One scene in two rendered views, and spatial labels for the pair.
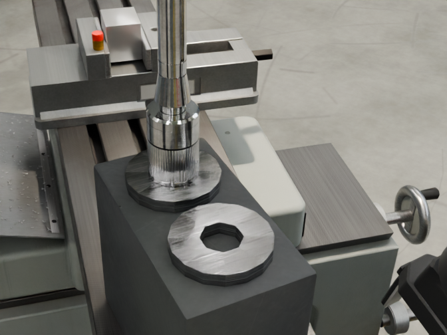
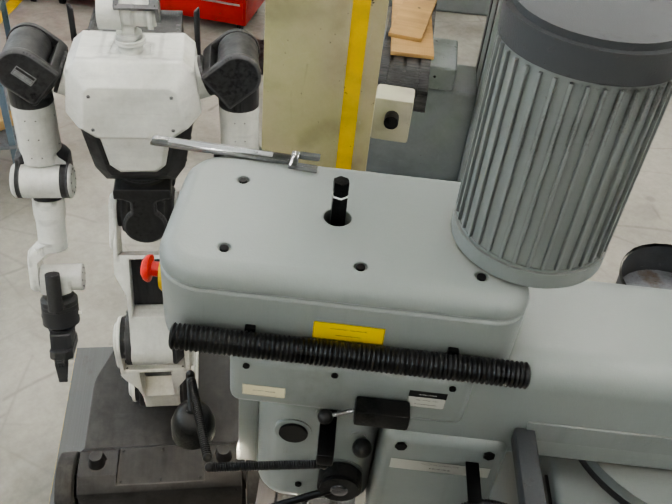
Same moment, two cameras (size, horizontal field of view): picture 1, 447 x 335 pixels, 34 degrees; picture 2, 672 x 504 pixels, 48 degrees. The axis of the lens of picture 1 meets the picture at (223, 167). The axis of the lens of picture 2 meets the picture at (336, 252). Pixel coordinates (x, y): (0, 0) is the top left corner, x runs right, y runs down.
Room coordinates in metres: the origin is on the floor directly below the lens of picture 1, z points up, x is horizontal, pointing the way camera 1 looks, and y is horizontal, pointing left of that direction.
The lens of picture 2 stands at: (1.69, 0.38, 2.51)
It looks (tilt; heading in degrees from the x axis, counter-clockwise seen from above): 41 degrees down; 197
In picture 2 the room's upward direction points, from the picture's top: 7 degrees clockwise
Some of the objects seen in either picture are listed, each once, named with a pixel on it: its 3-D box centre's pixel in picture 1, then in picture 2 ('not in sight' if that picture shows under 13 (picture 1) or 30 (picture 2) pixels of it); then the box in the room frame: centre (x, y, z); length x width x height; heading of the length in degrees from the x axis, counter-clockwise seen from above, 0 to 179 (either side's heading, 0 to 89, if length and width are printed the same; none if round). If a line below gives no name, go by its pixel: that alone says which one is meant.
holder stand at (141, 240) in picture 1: (195, 282); not in sight; (0.50, 0.02, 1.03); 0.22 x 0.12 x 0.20; 28
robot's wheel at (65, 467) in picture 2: not in sight; (69, 487); (0.78, -0.62, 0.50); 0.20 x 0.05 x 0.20; 28
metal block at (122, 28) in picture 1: (121, 34); not in sight; (1.01, 0.16, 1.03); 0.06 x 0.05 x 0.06; 17
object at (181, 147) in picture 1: (173, 145); not in sight; (0.55, 0.05, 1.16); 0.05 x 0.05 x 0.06
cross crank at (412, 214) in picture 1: (395, 217); not in sight; (1.09, -0.34, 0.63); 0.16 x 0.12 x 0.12; 107
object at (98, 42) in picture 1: (98, 40); not in sight; (0.95, 0.19, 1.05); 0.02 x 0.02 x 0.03
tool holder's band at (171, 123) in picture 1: (172, 112); not in sight; (0.55, 0.05, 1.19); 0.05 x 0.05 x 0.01
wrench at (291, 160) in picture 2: not in sight; (234, 151); (0.87, -0.05, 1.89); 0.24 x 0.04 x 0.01; 104
